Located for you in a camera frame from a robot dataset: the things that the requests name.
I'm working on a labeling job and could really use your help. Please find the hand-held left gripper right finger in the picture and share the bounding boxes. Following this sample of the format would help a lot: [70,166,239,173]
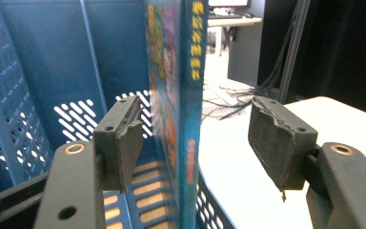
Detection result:
[247,95,318,203]

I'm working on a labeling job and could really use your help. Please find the blue cartoon picture book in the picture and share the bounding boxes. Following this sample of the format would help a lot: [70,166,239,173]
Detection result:
[144,0,210,229]

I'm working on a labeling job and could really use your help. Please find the blue plastic file rack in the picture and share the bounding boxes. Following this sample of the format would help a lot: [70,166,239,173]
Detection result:
[0,0,238,229]

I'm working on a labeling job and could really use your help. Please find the hanging black cable bundle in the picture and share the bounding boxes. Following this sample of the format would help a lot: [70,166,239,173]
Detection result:
[256,0,301,98]

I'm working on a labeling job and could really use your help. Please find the black metal stand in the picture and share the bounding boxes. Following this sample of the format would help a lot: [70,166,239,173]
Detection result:
[277,0,312,105]

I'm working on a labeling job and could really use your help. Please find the dark grey cabinet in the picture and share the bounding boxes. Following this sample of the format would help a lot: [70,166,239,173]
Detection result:
[227,22,265,88]

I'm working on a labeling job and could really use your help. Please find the black keyboard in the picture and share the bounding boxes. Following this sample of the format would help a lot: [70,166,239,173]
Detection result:
[208,12,243,20]

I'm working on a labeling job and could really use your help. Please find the computer monitor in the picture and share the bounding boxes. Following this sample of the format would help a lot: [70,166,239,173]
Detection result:
[208,0,252,9]

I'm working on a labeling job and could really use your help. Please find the black curtain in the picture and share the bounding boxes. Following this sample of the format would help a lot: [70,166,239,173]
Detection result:
[298,0,366,120]

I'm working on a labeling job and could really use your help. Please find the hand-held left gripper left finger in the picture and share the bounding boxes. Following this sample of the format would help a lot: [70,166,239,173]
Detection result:
[93,94,145,195]

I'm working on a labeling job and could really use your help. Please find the white-legged desk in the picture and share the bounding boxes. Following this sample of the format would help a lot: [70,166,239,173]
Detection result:
[207,16,264,57]

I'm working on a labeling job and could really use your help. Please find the black floor cables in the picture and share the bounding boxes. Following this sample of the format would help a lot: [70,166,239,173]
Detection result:
[201,77,260,121]

